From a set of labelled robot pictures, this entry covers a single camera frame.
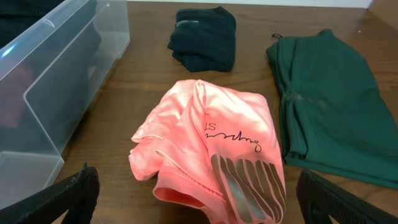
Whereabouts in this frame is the pink printed shirt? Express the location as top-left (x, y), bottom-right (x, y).
top-left (129, 80), bottom-right (286, 223)

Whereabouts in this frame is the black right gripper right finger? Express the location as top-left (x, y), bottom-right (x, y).
top-left (296, 170), bottom-right (397, 224)

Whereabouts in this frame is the small black folded garment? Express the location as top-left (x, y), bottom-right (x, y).
top-left (167, 6), bottom-right (236, 73)

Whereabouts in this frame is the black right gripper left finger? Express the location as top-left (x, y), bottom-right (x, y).
top-left (1, 164), bottom-right (100, 224)

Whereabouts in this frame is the dark green camisole top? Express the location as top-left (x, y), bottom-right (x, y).
top-left (266, 29), bottom-right (397, 189)

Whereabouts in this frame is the clear plastic storage bin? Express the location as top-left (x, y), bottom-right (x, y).
top-left (1, 0), bottom-right (130, 207)

